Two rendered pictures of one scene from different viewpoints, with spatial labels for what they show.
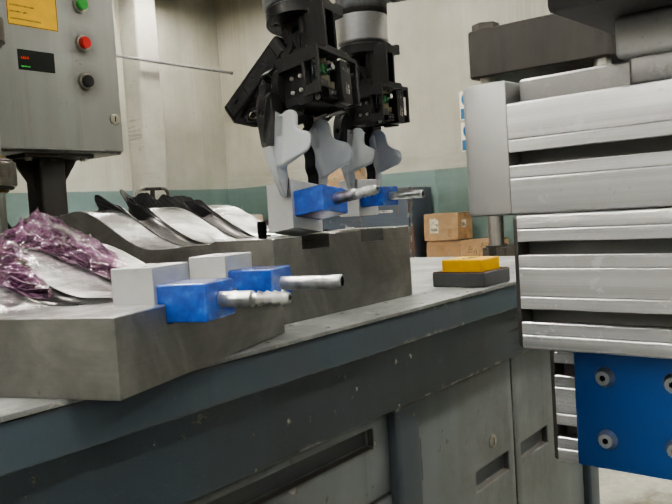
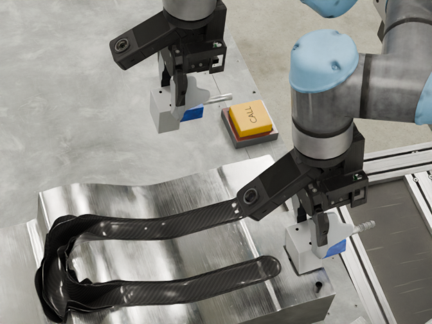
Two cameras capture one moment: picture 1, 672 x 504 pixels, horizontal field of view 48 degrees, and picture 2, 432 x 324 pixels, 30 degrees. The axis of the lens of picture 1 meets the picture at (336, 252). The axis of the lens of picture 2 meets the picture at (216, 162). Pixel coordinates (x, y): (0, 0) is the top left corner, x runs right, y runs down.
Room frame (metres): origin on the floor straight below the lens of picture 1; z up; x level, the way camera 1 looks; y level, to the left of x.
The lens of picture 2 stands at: (0.71, 0.66, 1.92)
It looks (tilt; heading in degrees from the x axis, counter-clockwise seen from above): 54 degrees down; 296
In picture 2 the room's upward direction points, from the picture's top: 8 degrees clockwise
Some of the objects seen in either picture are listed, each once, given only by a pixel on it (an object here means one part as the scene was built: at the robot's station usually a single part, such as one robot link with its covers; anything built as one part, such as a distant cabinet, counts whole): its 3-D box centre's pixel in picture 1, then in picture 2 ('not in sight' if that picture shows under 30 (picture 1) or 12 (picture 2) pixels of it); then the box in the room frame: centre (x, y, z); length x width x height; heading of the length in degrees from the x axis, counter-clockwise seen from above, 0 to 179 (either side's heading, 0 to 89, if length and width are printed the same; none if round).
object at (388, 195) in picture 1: (384, 196); (193, 103); (1.12, -0.08, 0.93); 0.13 x 0.05 x 0.05; 52
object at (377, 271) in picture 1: (201, 254); (144, 267); (1.03, 0.18, 0.87); 0.50 x 0.26 x 0.14; 52
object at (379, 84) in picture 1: (370, 88); (191, 34); (1.13, -0.07, 1.09); 0.09 x 0.08 x 0.12; 52
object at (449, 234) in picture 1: (467, 252); not in sight; (7.69, -1.33, 0.42); 0.86 x 0.33 x 0.83; 52
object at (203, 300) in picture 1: (208, 299); not in sight; (0.56, 0.10, 0.86); 0.13 x 0.05 x 0.05; 70
